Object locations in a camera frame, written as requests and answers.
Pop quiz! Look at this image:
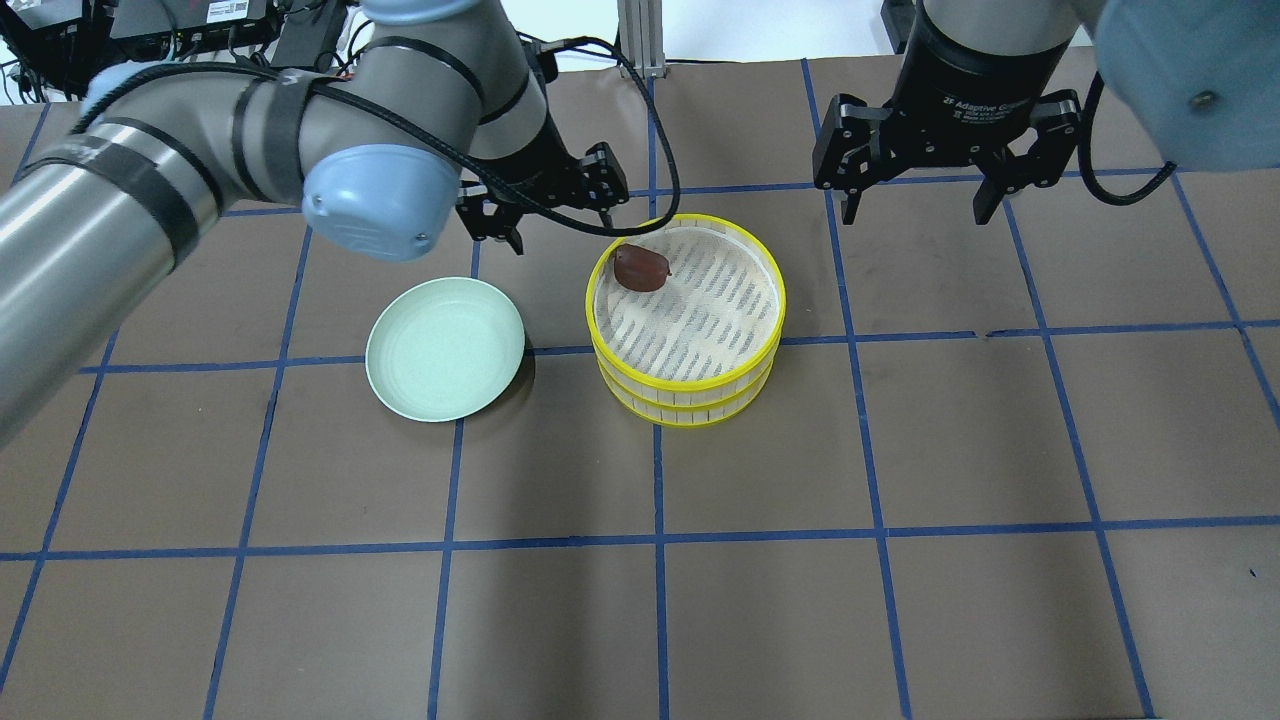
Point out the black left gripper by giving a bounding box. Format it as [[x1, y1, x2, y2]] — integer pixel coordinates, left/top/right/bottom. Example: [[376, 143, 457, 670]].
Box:
[[454, 118, 630, 256]]

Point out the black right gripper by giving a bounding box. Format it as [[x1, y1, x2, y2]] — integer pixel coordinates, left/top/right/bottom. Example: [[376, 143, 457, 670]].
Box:
[[812, 10, 1082, 225]]

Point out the brown steamed bun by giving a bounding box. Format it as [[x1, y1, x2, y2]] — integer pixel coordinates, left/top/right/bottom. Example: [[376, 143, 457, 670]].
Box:
[[611, 243, 671, 293]]

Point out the yellow top steamer layer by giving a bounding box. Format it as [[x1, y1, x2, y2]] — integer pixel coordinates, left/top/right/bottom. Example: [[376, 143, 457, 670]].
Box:
[[585, 213, 787, 406]]

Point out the yellow steamer layer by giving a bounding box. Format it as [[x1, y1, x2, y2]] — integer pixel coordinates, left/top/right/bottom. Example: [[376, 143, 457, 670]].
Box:
[[596, 354, 774, 428], [585, 213, 787, 406]]

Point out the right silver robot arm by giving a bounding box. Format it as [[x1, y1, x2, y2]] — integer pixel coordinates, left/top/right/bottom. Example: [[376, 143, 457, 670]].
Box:
[[812, 1, 1279, 225]]

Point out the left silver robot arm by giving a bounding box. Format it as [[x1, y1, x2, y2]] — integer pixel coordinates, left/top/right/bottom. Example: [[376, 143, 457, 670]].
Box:
[[1, 1, 628, 439]]

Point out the yellow bottom steamer layer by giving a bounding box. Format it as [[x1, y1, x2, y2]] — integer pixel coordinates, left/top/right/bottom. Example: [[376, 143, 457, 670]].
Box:
[[596, 354, 774, 428]]

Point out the light green plate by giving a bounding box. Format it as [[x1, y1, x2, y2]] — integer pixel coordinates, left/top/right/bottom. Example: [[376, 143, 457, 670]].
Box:
[[364, 277, 525, 423]]

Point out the aluminium frame post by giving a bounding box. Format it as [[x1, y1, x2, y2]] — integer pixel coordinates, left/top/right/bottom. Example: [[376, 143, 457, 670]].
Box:
[[616, 0, 668, 79]]

